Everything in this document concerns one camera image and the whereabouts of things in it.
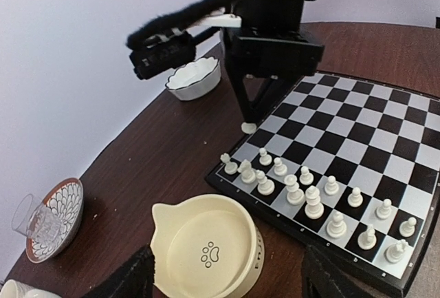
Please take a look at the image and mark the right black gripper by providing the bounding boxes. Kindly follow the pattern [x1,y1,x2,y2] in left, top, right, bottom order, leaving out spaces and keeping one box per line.
[225,0,325,123]

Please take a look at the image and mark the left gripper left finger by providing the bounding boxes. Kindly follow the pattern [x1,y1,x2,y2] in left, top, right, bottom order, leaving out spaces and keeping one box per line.
[83,244,155,298]

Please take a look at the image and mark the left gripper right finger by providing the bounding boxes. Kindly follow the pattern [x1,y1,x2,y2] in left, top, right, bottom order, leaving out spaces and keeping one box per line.
[301,244,402,298]

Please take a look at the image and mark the white chess pawn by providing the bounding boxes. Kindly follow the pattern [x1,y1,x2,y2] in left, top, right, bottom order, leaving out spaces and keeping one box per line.
[241,123,257,135]
[347,187,363,208]
[375,198,392,220]
[357,224,377,251]
[399,217,417,237]
[324,175,340,195]
[259,147,272,166]

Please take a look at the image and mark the cream cat-ear bowl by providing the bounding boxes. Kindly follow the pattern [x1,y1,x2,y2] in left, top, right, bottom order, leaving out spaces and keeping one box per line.
[150,194,265,297]

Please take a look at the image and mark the white chess pieces in bowl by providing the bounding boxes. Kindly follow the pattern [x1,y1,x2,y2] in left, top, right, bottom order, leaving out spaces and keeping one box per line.
[274,157,288,177]

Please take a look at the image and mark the white chess rook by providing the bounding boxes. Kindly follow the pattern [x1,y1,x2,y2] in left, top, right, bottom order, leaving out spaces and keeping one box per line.
[220,153,238,175]

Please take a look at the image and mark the white chess bishop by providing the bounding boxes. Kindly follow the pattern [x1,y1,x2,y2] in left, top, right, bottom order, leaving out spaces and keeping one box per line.
[256,170,275,195]

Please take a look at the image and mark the white scalloped dish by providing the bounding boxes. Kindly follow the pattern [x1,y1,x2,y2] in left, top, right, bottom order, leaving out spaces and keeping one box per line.
[165,56,221,101]

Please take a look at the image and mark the patterned ceramic plate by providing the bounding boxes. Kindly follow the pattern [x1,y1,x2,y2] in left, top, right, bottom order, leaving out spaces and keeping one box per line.
[25,178,85,264]

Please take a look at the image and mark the black white chessboard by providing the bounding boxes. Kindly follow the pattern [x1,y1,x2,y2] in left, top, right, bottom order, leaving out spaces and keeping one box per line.
[206,73,439,297]

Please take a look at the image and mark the clear drinking glass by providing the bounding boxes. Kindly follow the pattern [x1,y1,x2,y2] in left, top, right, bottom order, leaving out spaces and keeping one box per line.
[11,193,63,246]

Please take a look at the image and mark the cream ribbed mug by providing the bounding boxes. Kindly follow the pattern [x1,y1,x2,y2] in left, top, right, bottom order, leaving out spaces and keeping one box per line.
[1,279,61,298]

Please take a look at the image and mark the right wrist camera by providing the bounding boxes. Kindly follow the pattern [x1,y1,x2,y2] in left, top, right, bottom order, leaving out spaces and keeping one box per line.
[129,14,243,81]

